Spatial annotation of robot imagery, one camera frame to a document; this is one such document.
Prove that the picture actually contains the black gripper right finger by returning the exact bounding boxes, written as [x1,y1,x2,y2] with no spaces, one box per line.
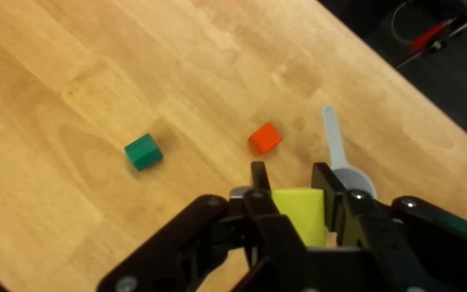
[312,162,467,292]

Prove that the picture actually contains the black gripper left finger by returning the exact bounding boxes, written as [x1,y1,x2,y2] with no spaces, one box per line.
[96,160,312,292]

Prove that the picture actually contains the yellow block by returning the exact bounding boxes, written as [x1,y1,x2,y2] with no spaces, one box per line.
[271,186,328,250]

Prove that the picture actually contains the red block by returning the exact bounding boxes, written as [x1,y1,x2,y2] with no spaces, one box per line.
[247,122,286,156]

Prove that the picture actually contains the green block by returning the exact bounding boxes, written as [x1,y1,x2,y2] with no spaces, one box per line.
[124,131,166,172]

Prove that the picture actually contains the gray measuring cup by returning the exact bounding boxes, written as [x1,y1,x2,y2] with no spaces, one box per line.
[229,104,378,201]

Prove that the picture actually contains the orange handled clamp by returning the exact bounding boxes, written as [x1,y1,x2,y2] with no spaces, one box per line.
[409,16,458,53]

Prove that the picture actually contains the white cable loop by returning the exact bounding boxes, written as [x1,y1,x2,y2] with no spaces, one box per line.
[388,0,425,45]

